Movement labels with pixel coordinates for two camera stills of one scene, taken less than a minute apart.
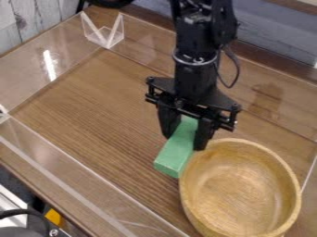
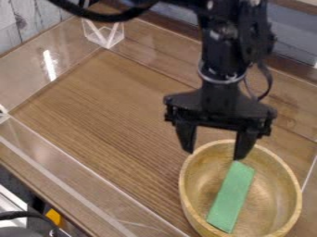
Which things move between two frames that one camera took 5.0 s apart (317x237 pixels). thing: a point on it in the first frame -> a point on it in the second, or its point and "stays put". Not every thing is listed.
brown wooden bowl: [240, 191] stays put
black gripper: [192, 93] -> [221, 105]
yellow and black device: [58, 225] stays put
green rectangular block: [172, 160] -> [231, 197]
